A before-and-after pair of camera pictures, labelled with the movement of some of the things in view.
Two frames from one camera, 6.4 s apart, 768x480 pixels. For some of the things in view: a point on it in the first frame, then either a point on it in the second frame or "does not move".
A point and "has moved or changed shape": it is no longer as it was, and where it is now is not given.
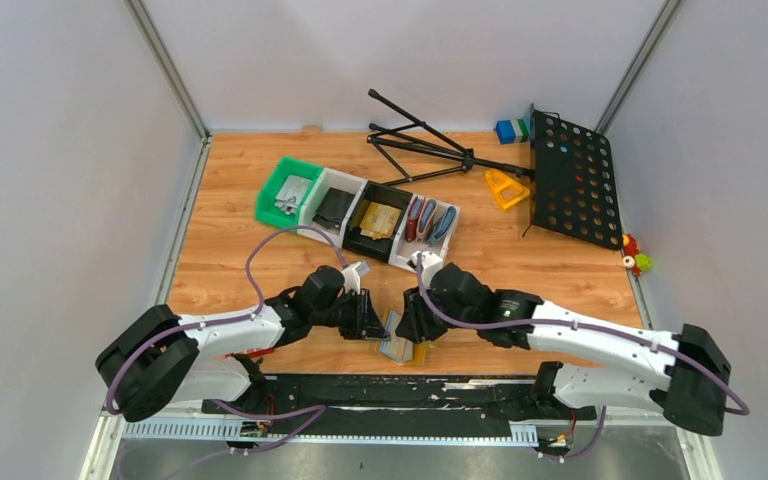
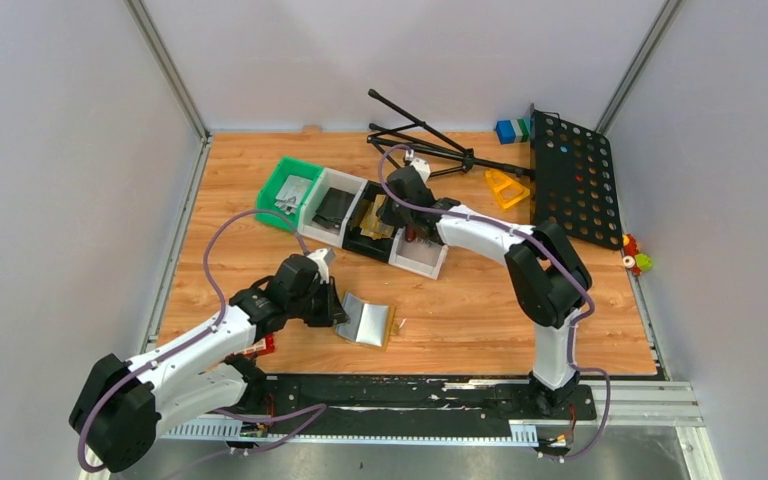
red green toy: (635, 261) does not move
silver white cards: (292, 193) does not move
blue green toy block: (513, 131) does not move
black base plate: (374, 405) does not move
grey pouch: (419, 353) has moved or changed shape
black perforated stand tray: (572, 181) does not move
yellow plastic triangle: (507, 191) does not move
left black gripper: (363, 315) → (326, 303)
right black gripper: (417, 314) → (396, 213)
